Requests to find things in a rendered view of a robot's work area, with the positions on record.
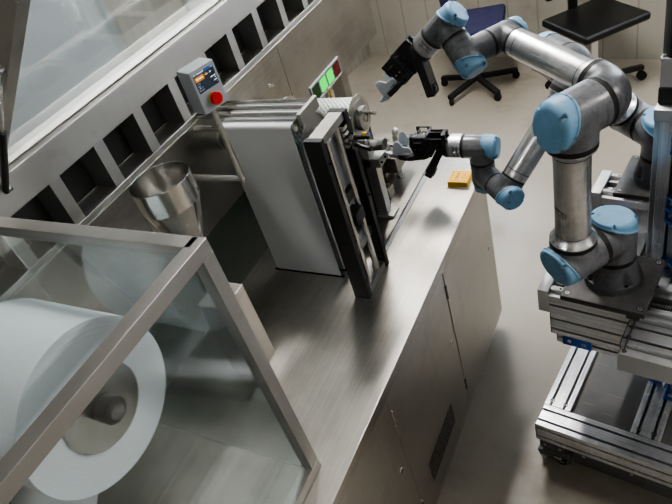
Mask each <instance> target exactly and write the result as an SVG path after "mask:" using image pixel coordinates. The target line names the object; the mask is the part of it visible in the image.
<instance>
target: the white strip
mask: <svg viewBox="0 0 672 504"><path fill-rule="evenodd" d="M293 122H294V121H286V122H222V124H223V126H224V128H225V131H226V133H227V135H228V138H229V140H230V143H231V145H232V147H233V150H234V152H235V154H236V157H237V159H238V161H239V164H240V166H241V169H242V171H243V173H244V176H245V177H246V182H244V183H241V184H242V186H243V188H244V191H245V193H246V195H247V198H248V200H249V202H250V205H251V207H252V209H253V212H254V214H255V216H256V219H257V221H258V223H259V226H260V228H261V230H262V233H263V235H264V237H265V240H266V242H267V244H268V247H269V249H270V251H271V254H272V256H273V258H274V261H275V263H276V265H277V267H276V268H275V269H277V270H285V271H293V272H301V273H309V274H317V275H325V276H333V277H341V278H344V277H345V275H341V273H340V270H339V267H338V264H337V261H336V259H335V256H334V253H333V250H332V247H331V244H330V241H329V238H328V236H327V233H326V230H325V227H324V224H323V221H322V218H321V215H320V213H319V210H318V207H317V204H316V201H315V198H314V195H313V192H312V190H311V187H310V184H309V181H308V178H307V175H306V172H305V169H304V167H303V164H302V161H301V158H300V155H299V152H298V149H297V146H296V144H295V141H294V138H293V135H292V132H297V130H298V126H297V124H292V123H293ZM193 130H194V132H218V130H217V127H216V125H194V126H193Z"/></svg>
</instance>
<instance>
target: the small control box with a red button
mask: <svg viewBox="0 0 672 504"><path fill-rule="evenodd" d="M176 74H177V76H178V78H179V80H180V83H181V85H182V87H183V89H184V91H185V94H186V96H187V98H188V100H189V103H190V105H191V107H192V109H193V111H194V112H196V113H200V114H204V115H207V114H209V113H210V112H211V111H213V110H214V109H216V108H217V107H219V106H220V105H222V104H223V103H225V102H226V101H228V97H227V95H226V92H225V90H224V87H223V85H222V82H221V80H220V77H219V75H218V72H217V70H216V67H215V65H214V62H213V60H212V59H208V58H200V57H199V58H197V59H196V60H194V61H192V62H191V63H189V64H188V65H186V66H184V67H183V68H181V69H180V70H178V71H177V72H176Z"/></svg>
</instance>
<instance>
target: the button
mask: <svg viewBox="0 0 672 504"><path fill-rule="evenodd" d="M471 179H472V175H471V171H462V170H453V171H452V173H451V175H450V177H449V179H448V181H447V183H448V187H464V188H468V186H469V184H470V182H471Z"/></svg>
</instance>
